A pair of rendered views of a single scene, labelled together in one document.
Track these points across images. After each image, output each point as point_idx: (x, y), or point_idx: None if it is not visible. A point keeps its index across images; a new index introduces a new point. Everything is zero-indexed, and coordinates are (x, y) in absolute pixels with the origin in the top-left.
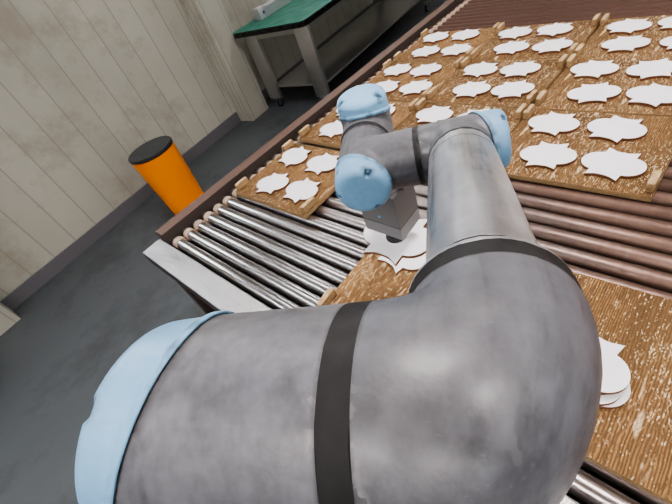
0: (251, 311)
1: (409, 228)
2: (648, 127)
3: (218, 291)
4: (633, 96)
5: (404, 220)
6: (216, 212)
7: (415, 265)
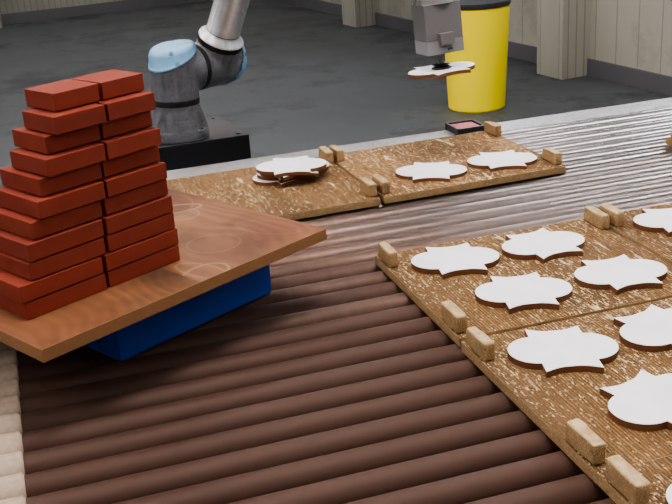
0: (543, 120)
1: (420, 50)
2: (490, 311)
3: (599, 111)
4: (587, 335)
5: (417, 36)
6: None
7: (474, 158)
